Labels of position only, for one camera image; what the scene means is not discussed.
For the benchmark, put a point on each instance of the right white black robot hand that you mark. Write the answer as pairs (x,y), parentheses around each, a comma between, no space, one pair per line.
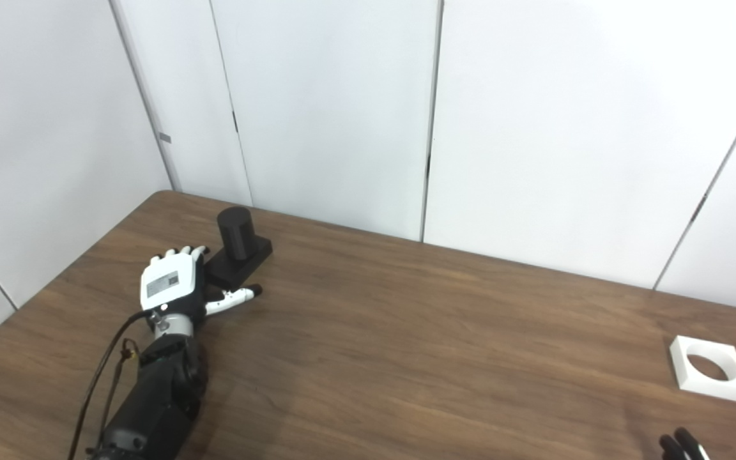
(684,448)

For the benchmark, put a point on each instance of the black peg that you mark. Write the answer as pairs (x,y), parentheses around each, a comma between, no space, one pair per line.
(235,236)

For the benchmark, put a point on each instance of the white square piece with hole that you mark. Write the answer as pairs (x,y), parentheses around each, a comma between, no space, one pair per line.
(684,374)

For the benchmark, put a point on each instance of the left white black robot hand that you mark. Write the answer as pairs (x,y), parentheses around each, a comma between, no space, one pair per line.
(167,284)

